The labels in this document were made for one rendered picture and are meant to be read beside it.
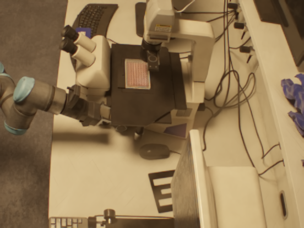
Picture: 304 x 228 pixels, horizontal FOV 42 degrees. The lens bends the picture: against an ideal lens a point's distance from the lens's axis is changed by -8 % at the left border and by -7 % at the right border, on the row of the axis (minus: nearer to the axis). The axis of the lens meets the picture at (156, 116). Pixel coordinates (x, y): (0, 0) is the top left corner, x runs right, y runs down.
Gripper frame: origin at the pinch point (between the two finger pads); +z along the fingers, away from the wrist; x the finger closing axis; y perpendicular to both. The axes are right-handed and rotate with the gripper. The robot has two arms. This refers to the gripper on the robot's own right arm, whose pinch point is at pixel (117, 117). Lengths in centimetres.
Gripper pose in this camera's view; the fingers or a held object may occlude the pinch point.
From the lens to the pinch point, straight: 149.7
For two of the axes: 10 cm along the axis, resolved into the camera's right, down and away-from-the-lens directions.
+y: -5.7, 4.9, 6.6
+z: 8.2, 2.9, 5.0
